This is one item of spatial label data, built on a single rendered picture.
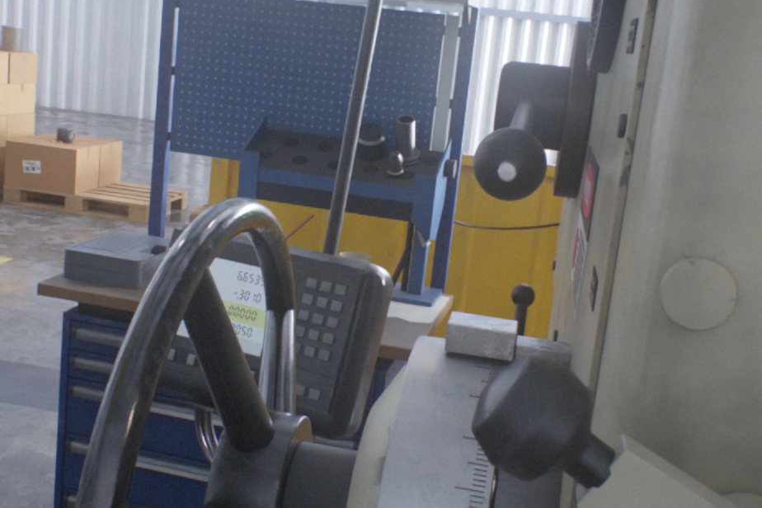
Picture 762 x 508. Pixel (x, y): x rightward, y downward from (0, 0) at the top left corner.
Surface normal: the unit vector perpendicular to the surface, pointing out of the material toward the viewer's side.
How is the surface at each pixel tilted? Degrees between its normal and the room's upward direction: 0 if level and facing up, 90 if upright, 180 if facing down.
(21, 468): 0
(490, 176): 107
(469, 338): 90
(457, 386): 22
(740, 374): 90
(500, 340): 90
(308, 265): 71
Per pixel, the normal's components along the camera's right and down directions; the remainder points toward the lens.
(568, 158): -0.21, 0.57
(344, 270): -0.37, -0.21
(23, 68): 0.97, 0.14
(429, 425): -0.03, -0.68
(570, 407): 0.44, -0.37
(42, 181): -0.18, 0.16
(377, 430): -0.85, -0.49
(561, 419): 0.29, -0.19
